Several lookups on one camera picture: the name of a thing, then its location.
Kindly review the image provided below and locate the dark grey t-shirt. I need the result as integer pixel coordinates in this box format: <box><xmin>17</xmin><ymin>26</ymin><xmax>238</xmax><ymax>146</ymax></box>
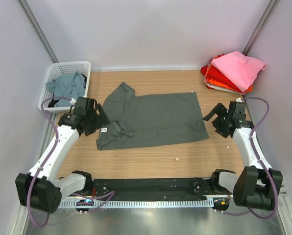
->
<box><xmin>97</xmin><ymin>82</ymin><xmax>209</xmax><ymax>150</ymax></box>

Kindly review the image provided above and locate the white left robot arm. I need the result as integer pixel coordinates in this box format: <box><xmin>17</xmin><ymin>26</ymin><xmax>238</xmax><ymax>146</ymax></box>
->
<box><xmin>15</xmin><ymin>97</ymin><xmax>110</xmax><ymax>214</ymax></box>

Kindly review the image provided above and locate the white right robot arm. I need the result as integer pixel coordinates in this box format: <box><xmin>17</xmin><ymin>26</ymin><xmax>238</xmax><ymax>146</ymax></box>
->
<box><xmin>203</xmin><ymin>98</ymin><xmax>283</xmax><ymax>214</ymax></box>

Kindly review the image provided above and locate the white folded t-shirt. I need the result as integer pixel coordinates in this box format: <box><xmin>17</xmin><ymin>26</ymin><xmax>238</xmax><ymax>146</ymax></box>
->
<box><xmin>206</xmin><ymin>84</ymin><xmax>245</xmax><ymax>95</ymax></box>

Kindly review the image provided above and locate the orange folded t-shirt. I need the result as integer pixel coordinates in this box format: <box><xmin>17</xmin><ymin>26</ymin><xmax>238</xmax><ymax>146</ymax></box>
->
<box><xmin>204</xmin><ymin>78</ymin><xmax>253</xmax><ymax>93</ymax></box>

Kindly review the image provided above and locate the light blue t-shirt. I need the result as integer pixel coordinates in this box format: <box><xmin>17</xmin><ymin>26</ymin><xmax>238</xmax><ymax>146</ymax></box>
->
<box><xmin>46</xmin><ymin>71</ymin><xmax>87</xmax><ymax>108</ymax></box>

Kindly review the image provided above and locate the red folded t-shirt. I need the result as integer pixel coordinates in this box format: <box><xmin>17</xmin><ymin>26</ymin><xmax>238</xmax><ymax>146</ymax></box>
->
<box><xmin>200</xmin><ymin>64</ymin><xmax>231</xmax><ymax>85</ymax></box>

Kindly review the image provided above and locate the pink folded t-shirt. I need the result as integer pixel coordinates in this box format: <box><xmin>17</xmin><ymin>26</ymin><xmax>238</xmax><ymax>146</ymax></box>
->
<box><xmin>211</xmin><ymin>51</ymin><xmax>267</xmax><ymax>93</ymax></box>

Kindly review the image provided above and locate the white plastic basket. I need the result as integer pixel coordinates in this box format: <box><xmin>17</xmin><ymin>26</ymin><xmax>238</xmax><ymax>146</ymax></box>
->
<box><xmin>38</xmin><ymin>61</ymin><xmax>91</xmax><ymax>113</ymax></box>

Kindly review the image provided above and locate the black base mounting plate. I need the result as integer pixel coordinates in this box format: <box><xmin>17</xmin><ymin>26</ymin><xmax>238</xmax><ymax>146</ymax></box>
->
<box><xmin>93</xmin><ymin>178</ymin><xmax>229</xmax><ymax>202</ymax></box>

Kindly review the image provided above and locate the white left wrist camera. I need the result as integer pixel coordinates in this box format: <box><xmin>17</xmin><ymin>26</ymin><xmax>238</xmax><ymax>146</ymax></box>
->
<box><xmin>70</xmin><ymin>98</ymin><xmax>77</xmax><ymax>105</ymax></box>

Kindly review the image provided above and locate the aluminium frame rail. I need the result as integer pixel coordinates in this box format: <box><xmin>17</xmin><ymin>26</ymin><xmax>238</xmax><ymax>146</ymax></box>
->
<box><xmin>57</xmin><ymin>176</ymin><xmax>288</xmax><ymax>199</ymax></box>

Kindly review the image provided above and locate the slotted white cable duct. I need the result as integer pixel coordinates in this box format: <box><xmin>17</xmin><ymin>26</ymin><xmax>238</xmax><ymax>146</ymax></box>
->
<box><xmin>58</xmin><ymin>198</ymin><xmax>214</xmax><ymax>209</ymax></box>

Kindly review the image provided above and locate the left aluminium corner post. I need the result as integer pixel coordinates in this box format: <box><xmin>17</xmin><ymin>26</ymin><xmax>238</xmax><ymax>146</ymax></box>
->
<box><xmin>17</xmin><ymin>0</ymin><xmax>59</xmax><ymax>63</ymax></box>

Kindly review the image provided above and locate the aluminium corner post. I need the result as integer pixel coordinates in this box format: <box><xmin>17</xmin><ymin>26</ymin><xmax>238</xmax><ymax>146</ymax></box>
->
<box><xmin>17</xmin><ymin>0</ymin><xmax>59</xmax><ymax>63</ymax></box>
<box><xmin>242</xmin><ymin>0</ymin><xmax>280</xmax><ymax>56</ymax></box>

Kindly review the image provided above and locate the right aluminium corner post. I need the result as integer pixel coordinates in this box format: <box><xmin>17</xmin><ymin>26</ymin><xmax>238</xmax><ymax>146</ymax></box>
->
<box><xmin>242</xmin><ymin>0</ymin><xmax>280</xmax><ymax>56</ymax></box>

